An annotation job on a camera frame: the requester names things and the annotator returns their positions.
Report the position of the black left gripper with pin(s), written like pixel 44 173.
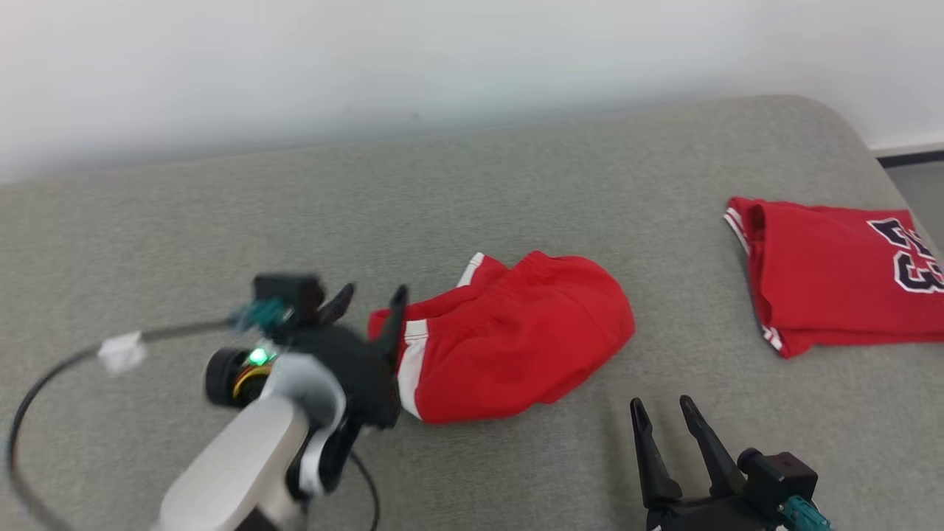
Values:
pixel 361 376

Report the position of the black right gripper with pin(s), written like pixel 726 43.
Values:
pixel 708 516

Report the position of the red white basketball shorts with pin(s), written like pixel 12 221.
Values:
pixel 516 339

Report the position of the red white basketball jersey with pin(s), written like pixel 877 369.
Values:
pixel 826 280

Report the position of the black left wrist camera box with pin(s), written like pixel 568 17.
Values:
pixel 291 291

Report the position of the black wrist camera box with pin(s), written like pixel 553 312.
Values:
pixel 291 291
pixel 782 476

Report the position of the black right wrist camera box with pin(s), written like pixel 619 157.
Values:
pixel 782 476

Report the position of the teal left camera connector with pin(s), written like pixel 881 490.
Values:
pixel 262 313

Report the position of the teal camera connector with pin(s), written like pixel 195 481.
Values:
pixel 804 512
pixel 262 313

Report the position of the teal right camera connector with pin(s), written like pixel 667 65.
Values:
pixel 804 512

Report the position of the dark wall baseboard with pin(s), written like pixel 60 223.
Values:
pixel 911 158

